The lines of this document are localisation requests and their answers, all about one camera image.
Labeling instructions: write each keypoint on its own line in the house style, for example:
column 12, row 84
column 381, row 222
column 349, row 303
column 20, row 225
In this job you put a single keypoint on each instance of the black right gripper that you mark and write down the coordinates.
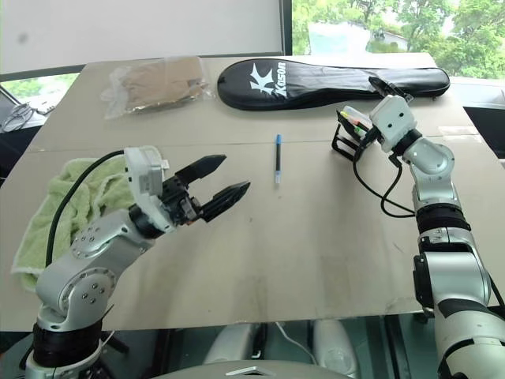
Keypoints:
column 371, row 138

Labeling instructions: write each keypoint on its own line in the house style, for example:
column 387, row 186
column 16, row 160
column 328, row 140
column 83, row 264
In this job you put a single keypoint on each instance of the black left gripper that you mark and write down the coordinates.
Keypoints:
column 179, row 201

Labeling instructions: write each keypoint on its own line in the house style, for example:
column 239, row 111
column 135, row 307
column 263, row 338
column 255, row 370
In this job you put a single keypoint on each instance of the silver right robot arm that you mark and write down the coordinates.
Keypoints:
column 434, row 158

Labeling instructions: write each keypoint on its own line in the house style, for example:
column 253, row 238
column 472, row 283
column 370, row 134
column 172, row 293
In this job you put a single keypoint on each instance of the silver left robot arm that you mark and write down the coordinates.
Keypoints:
column 79, row 276

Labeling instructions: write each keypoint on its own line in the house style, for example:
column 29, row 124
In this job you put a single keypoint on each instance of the black pen with blue cap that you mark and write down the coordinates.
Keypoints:
column 278, row 158

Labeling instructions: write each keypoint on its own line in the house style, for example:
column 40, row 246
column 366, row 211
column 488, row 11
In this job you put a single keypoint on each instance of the coloured markers bundle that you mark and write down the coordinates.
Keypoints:
column 355, row 117

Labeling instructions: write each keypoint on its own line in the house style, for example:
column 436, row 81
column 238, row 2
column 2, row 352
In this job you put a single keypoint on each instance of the black Kason racket cover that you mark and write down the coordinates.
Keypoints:
column 315, row 85

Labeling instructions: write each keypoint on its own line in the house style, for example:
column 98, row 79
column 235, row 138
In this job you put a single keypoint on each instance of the light green towel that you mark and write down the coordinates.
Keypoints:
column 106, row 185

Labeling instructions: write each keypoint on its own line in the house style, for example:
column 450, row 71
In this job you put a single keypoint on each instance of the clear bag with brown contents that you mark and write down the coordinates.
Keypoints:
column 158, row 85

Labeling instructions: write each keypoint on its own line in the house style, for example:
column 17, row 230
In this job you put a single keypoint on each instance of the black side desk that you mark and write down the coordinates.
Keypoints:
column 485, row 130

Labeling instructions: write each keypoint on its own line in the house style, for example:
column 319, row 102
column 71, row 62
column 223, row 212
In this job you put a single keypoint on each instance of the silver rounded robot leg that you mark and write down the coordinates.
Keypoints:
column 335, row 343
column 233, row 343

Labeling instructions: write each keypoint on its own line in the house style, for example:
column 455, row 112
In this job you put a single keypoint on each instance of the grey robot torso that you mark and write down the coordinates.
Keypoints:
column 252, row 371

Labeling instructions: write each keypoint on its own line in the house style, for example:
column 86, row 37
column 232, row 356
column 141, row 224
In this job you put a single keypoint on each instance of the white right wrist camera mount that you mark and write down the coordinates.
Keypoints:
column 394, row 118

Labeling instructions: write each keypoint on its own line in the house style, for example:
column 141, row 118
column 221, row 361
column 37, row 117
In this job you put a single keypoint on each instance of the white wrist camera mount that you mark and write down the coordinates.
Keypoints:
column 394, row 118
column 145, row 173

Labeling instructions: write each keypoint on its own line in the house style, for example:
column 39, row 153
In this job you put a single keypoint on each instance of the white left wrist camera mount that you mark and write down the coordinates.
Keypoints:
column 145, row 173

